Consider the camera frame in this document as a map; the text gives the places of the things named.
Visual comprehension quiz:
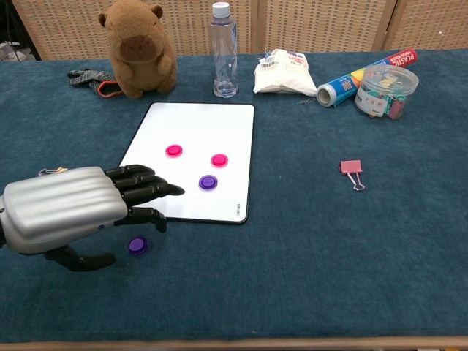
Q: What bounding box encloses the white board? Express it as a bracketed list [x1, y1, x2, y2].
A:
[117, 102, 256, 225]

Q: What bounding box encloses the clear plastic water bottle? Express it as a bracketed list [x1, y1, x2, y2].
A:
[208, 1, 239, 99]

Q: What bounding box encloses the woven folding screen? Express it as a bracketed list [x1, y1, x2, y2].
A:
[10, 0, 468, 61]

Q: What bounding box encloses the brown capybara plush toy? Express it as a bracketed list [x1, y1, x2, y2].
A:
[98, 0, 179, 99]

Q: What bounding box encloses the grey knit work glove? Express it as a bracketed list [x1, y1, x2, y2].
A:
[67, 68, 125, 99]

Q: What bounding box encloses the pink binder clip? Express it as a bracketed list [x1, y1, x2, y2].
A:
[339, 159, 366, 192]

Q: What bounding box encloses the clear jar of binder clips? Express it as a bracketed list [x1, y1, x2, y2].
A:
[353, 64, 420, 120]

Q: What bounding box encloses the purple round magnet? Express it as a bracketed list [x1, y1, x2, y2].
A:
[198, 174, 219, 191]
[126, 235, 149, 257]

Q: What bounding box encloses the white powder bag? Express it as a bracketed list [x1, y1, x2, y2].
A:
[252, 48, 317, 97]

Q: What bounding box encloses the dark blue table cloth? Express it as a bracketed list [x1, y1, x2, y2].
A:
[0, 49, 468, 344]

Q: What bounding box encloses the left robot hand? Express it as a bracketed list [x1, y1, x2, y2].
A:
[0, 164, 186, 273]

